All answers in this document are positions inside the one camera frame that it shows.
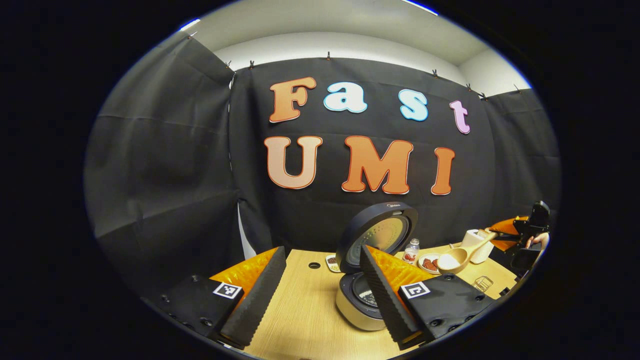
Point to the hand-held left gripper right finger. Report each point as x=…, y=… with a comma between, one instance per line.
x=385, y=300

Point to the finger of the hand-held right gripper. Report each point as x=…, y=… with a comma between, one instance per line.
x=506, y=227

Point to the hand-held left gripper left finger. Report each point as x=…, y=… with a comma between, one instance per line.
x=257, y=300

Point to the wooden spoon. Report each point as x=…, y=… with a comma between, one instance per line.
x=475, y=247

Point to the white rice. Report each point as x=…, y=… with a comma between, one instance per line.
x=447, y=261

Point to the black and white rice cooker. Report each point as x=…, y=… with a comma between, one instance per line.
x=397, y=212

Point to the white toaster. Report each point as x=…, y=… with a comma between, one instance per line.
x=472, y=241

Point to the white round plate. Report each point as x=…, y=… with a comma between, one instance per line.
x=424, y=268

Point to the small clear plastic bottle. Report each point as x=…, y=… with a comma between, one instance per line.
x=411, y=251

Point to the black backdrop cloth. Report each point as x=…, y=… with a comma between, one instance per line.
x=160, y=175

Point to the ceiling light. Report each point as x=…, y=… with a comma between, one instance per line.
x=190, y=24

